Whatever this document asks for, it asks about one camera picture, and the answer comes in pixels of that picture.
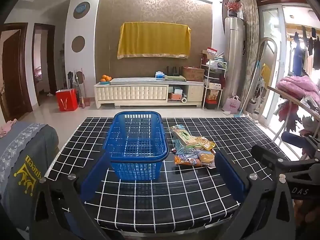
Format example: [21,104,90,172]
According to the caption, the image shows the red white box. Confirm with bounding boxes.
[202,47,218,57]

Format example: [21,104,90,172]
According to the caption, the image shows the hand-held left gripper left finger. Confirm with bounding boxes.
[30,150,112,240]

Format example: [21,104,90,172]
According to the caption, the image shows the patterned curtain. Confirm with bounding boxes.
[240,0,262,114]

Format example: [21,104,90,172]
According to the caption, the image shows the red gift bag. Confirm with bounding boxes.
[55,88,78,112]

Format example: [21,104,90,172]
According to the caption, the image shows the light blue mop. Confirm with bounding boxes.
[234,61,262,117]

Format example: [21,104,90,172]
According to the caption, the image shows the small orange snack packet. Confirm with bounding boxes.
[174,154,200,167]

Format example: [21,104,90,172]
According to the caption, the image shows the clothes drying rack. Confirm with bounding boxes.
[267,85,320,143]

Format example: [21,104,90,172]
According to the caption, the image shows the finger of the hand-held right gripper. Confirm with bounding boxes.
[251,144,292,175]
[281,131,320,157]

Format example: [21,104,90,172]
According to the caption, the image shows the grey crown-print cushion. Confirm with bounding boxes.
[0,121,59,230]

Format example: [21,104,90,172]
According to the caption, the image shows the blue plastic basket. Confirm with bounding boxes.
[103,111,170,182]

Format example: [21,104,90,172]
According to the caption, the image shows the clear cracker packet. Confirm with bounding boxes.
[172,140,198,155]

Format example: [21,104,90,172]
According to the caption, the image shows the pink cloth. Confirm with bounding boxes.
[0,119,17,138]

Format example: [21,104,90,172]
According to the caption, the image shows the white tv cabinet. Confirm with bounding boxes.
[94,77,205,109]

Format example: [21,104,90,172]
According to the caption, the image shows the yellow cloth cover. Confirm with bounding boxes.
[117,22,192,60]

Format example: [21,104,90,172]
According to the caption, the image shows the cardboard box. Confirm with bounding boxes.
[181,66,205,82]

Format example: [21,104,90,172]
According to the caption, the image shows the red hanging cloth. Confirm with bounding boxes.
[277,100,300,133]

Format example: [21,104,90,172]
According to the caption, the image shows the broom with red dustpan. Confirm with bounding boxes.
[78,67,92,109]

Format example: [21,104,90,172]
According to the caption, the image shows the black grid tablecloth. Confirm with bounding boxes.
[44,116,292,234]

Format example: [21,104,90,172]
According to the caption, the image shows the hanging dark clothes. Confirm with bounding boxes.
[291,26,320,77]

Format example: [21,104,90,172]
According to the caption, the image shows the standing air conditioner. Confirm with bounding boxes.
[224,17,245,108]

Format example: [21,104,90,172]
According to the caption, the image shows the green label cracker packet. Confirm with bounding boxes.
[172,126,202,147]

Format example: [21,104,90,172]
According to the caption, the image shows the pink tote bag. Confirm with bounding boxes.
[223,95,242,114]

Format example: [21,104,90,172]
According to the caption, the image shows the light blue cookie packet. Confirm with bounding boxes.
[196,150,216,168]

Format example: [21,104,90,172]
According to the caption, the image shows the arched standing mirror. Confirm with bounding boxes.
[244,37,278,115]

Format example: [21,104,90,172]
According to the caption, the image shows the blue round wall disc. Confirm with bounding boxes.
[73,1,91,20]

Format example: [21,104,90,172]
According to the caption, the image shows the brown wooden door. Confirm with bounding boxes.
[0,29,28,120]

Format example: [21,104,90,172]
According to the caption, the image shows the pink blanket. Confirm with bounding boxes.
[276,75,320,105]

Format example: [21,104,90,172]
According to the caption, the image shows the orange yellow snack packet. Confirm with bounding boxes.
[197,137,216,152]

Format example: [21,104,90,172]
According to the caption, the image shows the person's right hand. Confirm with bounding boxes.
[293,199,320,233]

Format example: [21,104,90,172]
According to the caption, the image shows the green folded cloth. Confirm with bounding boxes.
[164,75,187,82]

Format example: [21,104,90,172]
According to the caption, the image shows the white metal shelf rack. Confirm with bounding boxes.
[200,51,228,110]

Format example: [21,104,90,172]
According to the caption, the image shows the sliding glass door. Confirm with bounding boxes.
[257,4,288,128]

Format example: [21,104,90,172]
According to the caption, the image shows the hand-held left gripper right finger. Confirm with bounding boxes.
[214,151,298,240]

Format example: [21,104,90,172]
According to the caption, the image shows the vase of red flowers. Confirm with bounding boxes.
[224,0,242,18]

